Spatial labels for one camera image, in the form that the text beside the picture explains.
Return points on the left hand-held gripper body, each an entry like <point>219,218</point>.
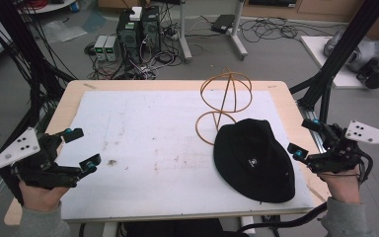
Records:
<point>46,171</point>

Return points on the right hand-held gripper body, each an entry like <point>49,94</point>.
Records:
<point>342,158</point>

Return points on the black bucket hat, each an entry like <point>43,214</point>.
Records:
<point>253,158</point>

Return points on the person's left hand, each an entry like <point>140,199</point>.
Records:
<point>41,197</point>

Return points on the person's right hand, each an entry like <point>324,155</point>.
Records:
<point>342,186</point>

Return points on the white table mat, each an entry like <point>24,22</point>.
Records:
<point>144,131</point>

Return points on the white floor platform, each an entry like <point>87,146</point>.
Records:
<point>319,56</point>

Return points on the black device on platform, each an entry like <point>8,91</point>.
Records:
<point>373,74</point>

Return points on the grey robot housing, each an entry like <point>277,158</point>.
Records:
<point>362,52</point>

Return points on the grey bench power supply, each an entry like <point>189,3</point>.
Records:
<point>112,49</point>
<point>100,47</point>

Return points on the clear plastic sheet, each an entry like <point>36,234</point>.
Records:
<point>62,31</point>

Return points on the black computer tower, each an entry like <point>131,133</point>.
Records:
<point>151,29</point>
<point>130,39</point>

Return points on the white table leg stand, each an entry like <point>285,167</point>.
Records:
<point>185,36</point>
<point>238,36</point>

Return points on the flat black device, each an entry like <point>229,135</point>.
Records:
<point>223,23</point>

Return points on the white box on tower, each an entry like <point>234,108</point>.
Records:
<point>136,14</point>

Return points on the aluminium rail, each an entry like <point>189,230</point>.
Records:
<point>311,118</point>

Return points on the black metal frame post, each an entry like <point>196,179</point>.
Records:
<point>345,49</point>

